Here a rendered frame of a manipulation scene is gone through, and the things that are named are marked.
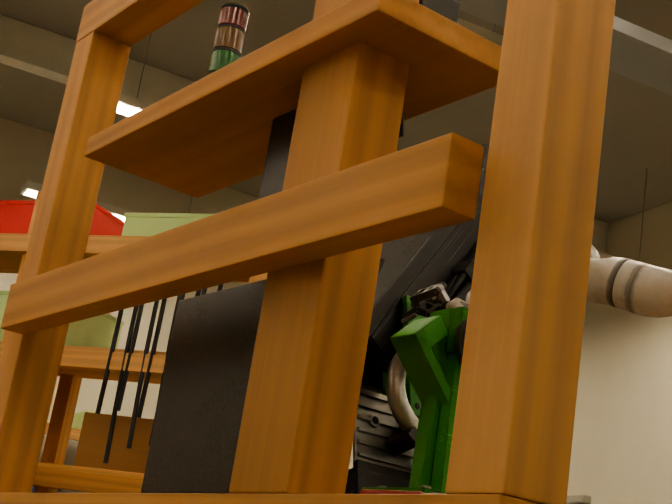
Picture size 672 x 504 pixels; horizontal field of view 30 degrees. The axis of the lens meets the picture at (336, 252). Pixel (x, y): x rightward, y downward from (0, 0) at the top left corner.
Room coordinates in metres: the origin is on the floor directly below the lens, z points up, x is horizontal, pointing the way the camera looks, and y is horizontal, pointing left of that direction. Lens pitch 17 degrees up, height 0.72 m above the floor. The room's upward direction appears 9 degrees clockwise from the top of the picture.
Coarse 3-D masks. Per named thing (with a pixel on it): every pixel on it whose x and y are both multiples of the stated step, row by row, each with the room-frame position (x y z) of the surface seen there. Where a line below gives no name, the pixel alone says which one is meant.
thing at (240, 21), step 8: (224, 8) 1.97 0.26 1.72; (232, 8) 1.96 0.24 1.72; (240, 8) 1.97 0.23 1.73; (224, 16) 1.96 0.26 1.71; (232, 16) 1.96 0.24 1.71; (240, 16) 1.96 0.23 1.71; (248, 16) 1.98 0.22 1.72; (224, 24) 1.96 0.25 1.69; (232, 24) 1.96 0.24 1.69; (240, 24) 1.97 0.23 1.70
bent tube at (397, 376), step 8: (392, 360) 1.91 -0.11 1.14; (400, 360) 1.90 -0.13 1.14; (392, 368) 1.90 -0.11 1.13; (400, 368) 1.90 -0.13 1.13; (392, 376) 1.89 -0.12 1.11; (400, 376) 1.89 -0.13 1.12; (392, 384) 1.89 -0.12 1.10; (400, 384) 1.89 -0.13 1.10; (392, 392) 1.89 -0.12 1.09; (400, 392) 1.89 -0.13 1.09; (392, 400) 1.89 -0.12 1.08; (400, 400) 1.89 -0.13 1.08; (392, 408) 1.89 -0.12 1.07; (400, 408) 1.89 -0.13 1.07; (408, 408) 1.89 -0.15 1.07; (400, 416) 1.89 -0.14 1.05; (408, 416) 1.89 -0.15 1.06; (416, 416) 1.90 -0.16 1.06; (400, 424) 1.90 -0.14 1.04; (408, 424) 1.89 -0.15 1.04; (416, 424) 1.89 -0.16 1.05
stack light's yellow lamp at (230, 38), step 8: (216, 32) 1.98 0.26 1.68; (224, 32) 1.96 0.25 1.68; (232, 32) 1.96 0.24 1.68; (240, 32) 1.97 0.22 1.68; (216, 40) 1.97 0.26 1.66; (224, 40) 1.96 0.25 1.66; (232, 40) 1.96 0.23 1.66; (240, 40) 1.97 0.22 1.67; (216, 48) 1.97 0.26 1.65; (224, 48) 1.96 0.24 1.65; (232, 48) 1.96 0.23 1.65; (240, 48) 1.98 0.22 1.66; (240, 56) 1.98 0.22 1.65
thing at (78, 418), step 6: (78, 414) 10.49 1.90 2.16; (78, 420) 10.46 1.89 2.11; (48, 426) 10.10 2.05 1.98; (72, 426) 10.57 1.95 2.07; (78, 426) 10.44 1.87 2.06; (72, 432) 10.18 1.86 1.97; (78, 432) 10.20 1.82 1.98; (72, 438) 10.18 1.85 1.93; (78, 438) 10.20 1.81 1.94; (60, 492) 10.30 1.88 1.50; (66, 492) 10.29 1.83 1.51; (72, 492) 10.31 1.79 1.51; (78, 492) 10.33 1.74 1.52; (84, 492) 10.34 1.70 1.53
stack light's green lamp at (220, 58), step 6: (216, 54) 1.96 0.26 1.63; (222, 54) 1.96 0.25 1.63; (228, 54) 1.96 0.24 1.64; (234, 54) 1.97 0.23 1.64; (210, 60) 1.98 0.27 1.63; (216, 60) 1.96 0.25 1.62; (222, 60) 1.96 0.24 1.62; (228, 60) 1.96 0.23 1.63; (234, 60) 1.97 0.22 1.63; (210, 66) 1.97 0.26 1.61; (216, 66) 1.96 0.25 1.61; (222, 66) 1.96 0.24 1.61; (210, 72) 1.97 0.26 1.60
